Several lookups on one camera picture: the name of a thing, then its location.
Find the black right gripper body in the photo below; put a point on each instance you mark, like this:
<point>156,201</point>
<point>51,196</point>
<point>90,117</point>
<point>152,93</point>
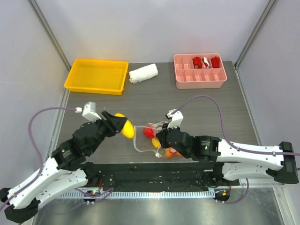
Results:
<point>164,137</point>

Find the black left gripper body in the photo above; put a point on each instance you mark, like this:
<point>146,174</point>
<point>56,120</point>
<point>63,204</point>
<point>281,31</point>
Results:
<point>106,130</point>

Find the yellow fake mango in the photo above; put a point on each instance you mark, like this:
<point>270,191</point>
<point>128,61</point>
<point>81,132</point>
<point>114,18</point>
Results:
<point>126,127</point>

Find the clear zip top bag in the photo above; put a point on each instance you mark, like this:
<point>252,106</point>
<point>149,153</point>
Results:
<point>143,144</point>

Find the red fake tomato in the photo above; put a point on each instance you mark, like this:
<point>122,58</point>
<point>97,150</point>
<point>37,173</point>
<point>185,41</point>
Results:
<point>149,132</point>

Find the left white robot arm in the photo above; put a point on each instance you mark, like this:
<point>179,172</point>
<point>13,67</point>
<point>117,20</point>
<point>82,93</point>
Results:
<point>66,168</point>

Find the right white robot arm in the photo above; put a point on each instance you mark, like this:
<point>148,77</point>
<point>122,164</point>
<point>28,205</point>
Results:
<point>234,160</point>

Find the yellow fake lemon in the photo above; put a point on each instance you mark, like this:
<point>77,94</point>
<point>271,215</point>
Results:
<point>155,143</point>

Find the rolled white towel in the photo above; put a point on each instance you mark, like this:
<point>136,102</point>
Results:
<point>143,73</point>

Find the yellow plastic tray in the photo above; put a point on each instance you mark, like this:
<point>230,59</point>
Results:
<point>97,76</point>

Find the red rolled cloth left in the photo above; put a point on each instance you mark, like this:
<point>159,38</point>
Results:
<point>197,63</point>

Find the red white rolled cloth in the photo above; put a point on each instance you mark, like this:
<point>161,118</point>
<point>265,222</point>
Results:
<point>205,62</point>

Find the red rolled cloth right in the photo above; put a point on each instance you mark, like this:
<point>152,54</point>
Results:
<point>215,62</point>

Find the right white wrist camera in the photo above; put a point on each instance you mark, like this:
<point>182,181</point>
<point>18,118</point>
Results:
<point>175,118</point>

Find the perforated metal cable rail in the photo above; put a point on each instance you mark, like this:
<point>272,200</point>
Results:
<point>142,195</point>

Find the grey aluminium corner rail left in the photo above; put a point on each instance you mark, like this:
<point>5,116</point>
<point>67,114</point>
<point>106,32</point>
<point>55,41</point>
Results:
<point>44,23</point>

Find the grey aluminium corner rail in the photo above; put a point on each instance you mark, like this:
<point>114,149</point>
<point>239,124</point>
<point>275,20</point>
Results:
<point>44,23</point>
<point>255,32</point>

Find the grey aluminium corner rail right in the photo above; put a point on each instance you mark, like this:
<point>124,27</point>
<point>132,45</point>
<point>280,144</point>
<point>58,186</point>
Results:
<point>255,32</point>

